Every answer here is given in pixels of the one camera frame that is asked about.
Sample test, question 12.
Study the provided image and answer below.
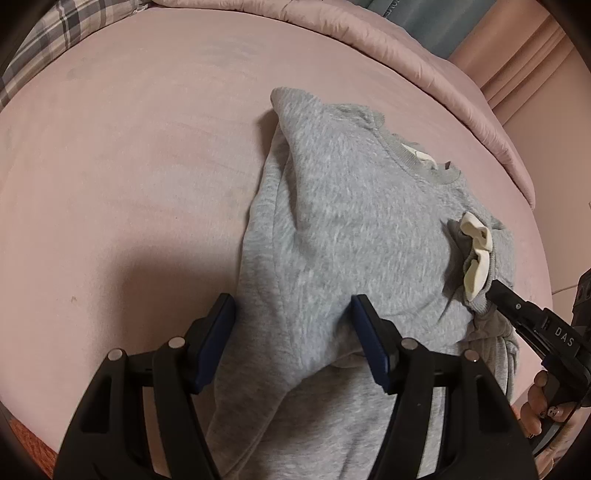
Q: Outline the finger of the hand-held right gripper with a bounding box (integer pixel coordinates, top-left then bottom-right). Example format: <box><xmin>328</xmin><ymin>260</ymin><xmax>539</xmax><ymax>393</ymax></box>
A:
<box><xmin>500</xmin><ymin>308</ymin><xmax>551</xmax><ymax>361</ymax></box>
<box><xmin>487</xmin><ymin>278</ymin><xmax>546</xmax><ymax>325</ymax></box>

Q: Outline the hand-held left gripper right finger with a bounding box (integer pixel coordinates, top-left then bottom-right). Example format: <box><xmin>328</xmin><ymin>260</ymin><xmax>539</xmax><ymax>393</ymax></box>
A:
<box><xmin>350</xmin><ymin>295</ymin><xmax>539</xmax><ymax>480</ymax></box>

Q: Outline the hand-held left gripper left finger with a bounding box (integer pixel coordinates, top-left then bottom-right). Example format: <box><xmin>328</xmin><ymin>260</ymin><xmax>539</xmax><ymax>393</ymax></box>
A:
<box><xmin>54</xmin><ymin>293</ymin><xmax>237</xmax><ymax>480</ymax></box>

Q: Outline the grey printed sweatshirt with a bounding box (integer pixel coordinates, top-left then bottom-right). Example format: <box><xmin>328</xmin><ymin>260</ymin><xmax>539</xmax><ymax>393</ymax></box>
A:
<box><xmin>205</xmin><ymin>87</ymin><xmax>522</xmax><ymax>480</ymax></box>

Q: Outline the person's right hand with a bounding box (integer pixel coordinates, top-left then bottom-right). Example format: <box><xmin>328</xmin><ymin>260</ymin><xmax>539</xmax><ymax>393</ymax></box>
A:
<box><xmin>519</xmin><ymin>371</ymin><xmax>578</xmax><ymax>439</ymax></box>

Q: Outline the pink bed sheet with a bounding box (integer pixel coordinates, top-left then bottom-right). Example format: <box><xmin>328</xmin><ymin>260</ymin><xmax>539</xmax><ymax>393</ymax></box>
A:
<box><xmin>0</xmin><ymin>0</ymin><xmax>561</xmax><ymax>480</ymax></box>

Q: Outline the pink curtain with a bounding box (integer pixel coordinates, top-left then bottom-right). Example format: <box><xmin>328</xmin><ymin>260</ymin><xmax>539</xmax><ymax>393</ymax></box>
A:
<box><xmin>449</xmin><ymin>21</ymin><xmax>591</xmax><ymax>127</ymax></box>

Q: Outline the pink quilted duvet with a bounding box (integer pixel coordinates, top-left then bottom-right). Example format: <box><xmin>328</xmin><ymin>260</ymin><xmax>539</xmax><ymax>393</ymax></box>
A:
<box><xmin>152</xmin><ymin>0</ymin><xmax>537</xmax><ymax>209</ymax></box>

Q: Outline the teal curtain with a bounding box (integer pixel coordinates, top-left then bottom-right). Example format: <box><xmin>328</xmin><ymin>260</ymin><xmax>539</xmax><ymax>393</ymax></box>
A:
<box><xmin>364</xmin><ymin>0</ymin><xmax>463</xmax><ymax>60</ymax></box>

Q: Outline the plaid pillow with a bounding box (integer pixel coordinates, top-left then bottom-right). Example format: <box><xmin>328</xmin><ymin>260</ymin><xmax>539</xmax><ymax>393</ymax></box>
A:
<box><xmin>0</xmin><ymin>0</ymin><xmax>149</xmax><ymax>110</ymax></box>

